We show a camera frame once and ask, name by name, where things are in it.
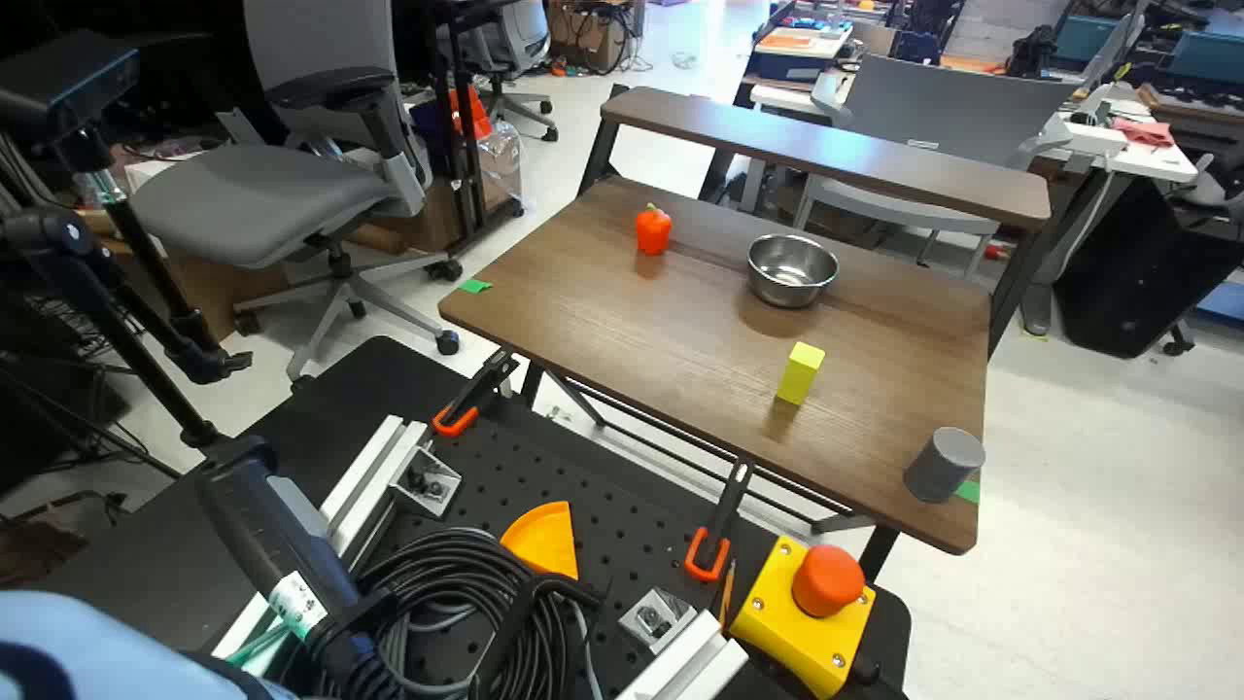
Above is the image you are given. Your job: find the grey cylinder block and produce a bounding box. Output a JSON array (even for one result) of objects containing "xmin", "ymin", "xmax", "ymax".
[{"xmin": 901, "ymin": 424, "xmax": 987, "ymax": 506}]

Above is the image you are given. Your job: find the yellow block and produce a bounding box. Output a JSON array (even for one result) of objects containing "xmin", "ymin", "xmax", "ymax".
[{"xmin": 774, "ymin": 337, "xmax": 830, "ymax": 407}]

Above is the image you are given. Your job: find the orange toy pepper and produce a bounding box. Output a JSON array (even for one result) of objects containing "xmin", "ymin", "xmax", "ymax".
[{"xmin": 636, "ymin": 203, "xmax": 678, "ymax": 262}]

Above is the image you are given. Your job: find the black perforated base board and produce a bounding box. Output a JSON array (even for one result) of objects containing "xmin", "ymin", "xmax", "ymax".
[{"xmin": 32, "ymin": 334, "xmax": 913, "ymax": 700}]

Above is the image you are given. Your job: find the black clamp orange grip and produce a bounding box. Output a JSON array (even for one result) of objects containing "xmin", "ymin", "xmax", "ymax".
[
  {"xmin": 427, "ymin": 345, "xmax": 520, "ymax": 445},
  {"xmin": 680, "ymin": 458, "xmax": 756, "ymax": 586}
]

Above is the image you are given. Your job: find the steel bowl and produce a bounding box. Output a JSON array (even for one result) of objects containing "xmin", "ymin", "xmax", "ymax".
[{"xmin": 744, "ymin": 229, "xmax": 843, "ymax": 310}]

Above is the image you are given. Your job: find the orange wedge piece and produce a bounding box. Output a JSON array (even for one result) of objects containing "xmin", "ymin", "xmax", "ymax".
[{"xmin": 498, "ymin": 498, "xmax": 582, "ymax": 583}]

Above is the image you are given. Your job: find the small metal mounting plate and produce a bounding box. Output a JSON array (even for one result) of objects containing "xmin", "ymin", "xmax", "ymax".
[
  {"xmin": 391, "ymin": 448, "xmax": 468, "ymax": 522},
  {"xmin": 620, "ymin": 586, "xmax": 699, "ymax": 655}
]

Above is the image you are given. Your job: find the raised wooden shelf board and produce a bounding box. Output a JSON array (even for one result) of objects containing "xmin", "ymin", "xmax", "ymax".
[{"xmin": 594, "ymin": 84, "xmax": 1059, "ymax": 235}]

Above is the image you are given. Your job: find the dark swivel office chair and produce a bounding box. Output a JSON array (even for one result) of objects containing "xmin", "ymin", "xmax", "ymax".
[{"xmin": 450, "ymin": 0, "xmax": 563, "ymax": 148}]

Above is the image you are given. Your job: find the yellow emergency stop box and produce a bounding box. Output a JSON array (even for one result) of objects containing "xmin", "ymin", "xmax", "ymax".
[{"xmin": 726, "ymin": 534, "xmax": 884, "ymax": 700}]

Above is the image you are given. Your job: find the brown wooden table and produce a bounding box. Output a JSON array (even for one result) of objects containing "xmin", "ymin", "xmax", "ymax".
[{"xmin": 511, "ymin": 111, "xmax": 1059, "ymax": 586}]

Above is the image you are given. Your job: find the black cylinder white label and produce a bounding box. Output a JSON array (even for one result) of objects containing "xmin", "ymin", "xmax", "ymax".
[{"xmin": 192, "ymin": 439, "xmax": 366, "ymax": 655}]

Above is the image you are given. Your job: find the grey mesh office chair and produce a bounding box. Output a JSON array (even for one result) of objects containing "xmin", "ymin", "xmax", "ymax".
[{"xmin": 129, "ymin": 0, "xmax": 468, "ymax": 382}]

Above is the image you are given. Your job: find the black tripod stand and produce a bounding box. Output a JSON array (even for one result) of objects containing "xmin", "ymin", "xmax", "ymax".
[{"xmin": 0, "ymin": 31, "xmax": 258, "ymax": 450}]

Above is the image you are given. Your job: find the black bag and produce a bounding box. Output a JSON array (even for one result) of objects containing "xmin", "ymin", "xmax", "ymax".
[{"xmin": 1050, "ymin": 174, "xmax": 1244, "ymax": 363}]

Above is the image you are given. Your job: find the white cluttered desk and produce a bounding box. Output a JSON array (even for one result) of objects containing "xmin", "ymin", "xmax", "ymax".
[{"xmin": 1035, "ymin": 82, "xmax": 1201, "ymax": 185}]

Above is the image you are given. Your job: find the blue blurred object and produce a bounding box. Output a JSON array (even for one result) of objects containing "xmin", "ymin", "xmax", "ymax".
[{"xmin": 0, "ymin": 586, "xmax": 283, "ymax": 700}]

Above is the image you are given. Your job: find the aluminium extrusion rail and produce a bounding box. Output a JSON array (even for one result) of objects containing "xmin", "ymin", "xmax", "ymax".
[
  {"xmin": 205, "ymin": 411, "xmax": 435, "ymax": 666},
  {"xmin": 615, "ymin": 607, "xmax": 756, "ymax": 700}
]

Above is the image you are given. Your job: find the coiled cable bundle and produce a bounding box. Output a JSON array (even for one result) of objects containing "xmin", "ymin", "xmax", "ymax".
[{"xmin": 303, "ymin": 522, "xmax": 607, "ymax": 700}]

